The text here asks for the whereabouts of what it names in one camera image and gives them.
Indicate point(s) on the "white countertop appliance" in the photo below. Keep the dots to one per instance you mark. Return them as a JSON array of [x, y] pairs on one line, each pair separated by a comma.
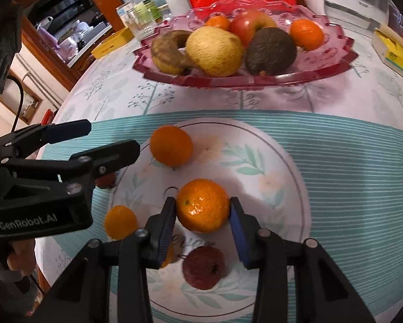
[[349, 3]]

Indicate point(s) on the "yellow flat box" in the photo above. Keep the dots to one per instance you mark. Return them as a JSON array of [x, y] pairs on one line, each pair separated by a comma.
[[112, 42]]

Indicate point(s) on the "pink glass fruit bowl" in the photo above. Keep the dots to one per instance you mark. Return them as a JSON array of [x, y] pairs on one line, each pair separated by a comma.
[[332, 57]]

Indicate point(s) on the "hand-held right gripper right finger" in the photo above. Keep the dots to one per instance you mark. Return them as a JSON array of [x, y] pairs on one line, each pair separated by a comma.
[[239, 239]]

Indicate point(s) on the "clear drinking glass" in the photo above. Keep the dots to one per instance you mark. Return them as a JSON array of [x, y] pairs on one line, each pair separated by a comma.
[[141, 25]]

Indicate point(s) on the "person's left hand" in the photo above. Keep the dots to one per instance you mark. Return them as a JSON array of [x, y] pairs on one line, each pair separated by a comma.
[[20, 255]]

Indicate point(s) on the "yellow pear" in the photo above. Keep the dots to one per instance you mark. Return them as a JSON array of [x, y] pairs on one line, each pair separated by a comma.
[[214, 52]]

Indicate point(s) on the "small white carton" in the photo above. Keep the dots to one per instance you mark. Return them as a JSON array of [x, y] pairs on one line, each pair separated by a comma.
[[123, 11]]

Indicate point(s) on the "wooden wall frame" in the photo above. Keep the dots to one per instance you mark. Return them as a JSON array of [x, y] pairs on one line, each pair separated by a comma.
[[36, 99]]

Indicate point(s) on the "red apple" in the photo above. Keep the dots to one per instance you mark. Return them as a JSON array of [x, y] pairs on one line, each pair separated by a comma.
[[251, 25]]

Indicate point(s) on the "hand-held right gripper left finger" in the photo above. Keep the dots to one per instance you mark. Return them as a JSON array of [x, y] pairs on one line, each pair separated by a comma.
[[166, 232]]

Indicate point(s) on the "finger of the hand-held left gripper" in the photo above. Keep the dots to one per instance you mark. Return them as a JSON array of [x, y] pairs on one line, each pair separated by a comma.
[[68, 130], [114, 154]]

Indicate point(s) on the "dark avocado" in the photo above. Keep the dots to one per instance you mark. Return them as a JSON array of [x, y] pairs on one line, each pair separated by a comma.
[[271, 52]]

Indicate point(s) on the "overripe brown banana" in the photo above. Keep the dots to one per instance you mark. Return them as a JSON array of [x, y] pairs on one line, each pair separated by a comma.
[[167, 53]]

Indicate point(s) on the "red-lidded container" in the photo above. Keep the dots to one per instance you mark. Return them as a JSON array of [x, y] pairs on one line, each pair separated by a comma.
[[48, 117]]

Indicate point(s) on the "orange mandarin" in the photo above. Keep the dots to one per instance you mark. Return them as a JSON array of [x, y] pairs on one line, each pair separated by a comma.
[[218, 23], [203, 205], [120, 222], [171, 146], [307, 34], [169, 257]]

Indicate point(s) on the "white squeeze bottle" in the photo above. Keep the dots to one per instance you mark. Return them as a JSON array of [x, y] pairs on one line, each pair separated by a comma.
[[178, 1]]

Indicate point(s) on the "small dark red fruit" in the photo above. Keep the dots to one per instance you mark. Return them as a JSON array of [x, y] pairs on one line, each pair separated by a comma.
[[105, 181], [204, 267]]

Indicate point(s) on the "purple floral mug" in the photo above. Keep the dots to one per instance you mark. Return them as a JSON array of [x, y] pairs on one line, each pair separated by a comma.
[[68, 45]]

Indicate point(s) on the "yellow tissue pack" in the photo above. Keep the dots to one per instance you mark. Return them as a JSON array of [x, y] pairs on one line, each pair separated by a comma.
[[394, 52]]

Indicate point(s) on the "clear plastic bottle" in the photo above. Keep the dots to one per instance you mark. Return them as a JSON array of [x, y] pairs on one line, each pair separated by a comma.
[[144, 5]]

